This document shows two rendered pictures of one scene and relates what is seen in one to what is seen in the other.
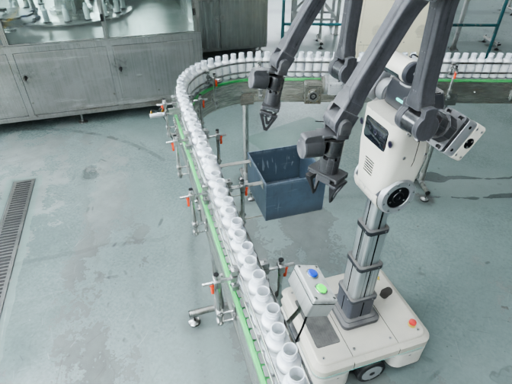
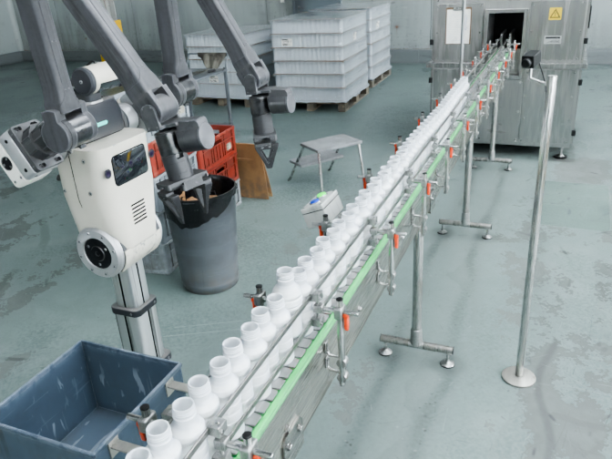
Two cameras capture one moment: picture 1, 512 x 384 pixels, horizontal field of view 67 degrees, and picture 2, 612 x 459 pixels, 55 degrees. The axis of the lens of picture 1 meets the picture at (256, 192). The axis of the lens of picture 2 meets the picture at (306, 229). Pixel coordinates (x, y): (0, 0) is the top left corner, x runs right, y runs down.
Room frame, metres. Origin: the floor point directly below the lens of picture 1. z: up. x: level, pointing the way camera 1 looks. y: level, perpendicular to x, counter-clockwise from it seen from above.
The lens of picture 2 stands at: (2.12, 0.97, 1.81)
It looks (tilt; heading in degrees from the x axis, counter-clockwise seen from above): 24 degrees down; 222
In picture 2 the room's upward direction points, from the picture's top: 4 degrees counter-clockwise
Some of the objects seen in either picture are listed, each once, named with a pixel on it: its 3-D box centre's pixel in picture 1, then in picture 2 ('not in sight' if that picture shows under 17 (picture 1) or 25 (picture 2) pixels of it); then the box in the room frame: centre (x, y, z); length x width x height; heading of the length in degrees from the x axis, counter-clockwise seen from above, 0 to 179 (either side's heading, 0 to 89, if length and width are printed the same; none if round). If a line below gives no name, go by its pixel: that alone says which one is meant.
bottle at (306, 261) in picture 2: (221, 198); (306, 289); (1.18, 0.13, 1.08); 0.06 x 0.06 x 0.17
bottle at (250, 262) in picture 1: (250, 278); (361, 223); (0.78, 0.02, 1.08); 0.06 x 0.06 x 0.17
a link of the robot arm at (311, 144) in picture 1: (322, 136); (271, 92); (0.93, -0.18, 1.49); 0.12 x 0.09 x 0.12; 108
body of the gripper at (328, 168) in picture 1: (329, 164); (263, 126); (0.94, -0.21, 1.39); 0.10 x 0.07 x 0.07; 47
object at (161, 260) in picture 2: not in sight; (162, 239); (-0.04, -2.29, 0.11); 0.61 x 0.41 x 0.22; 23
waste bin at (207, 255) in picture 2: not in sight; (205, 235); (0.05, -1.69, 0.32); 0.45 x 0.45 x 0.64
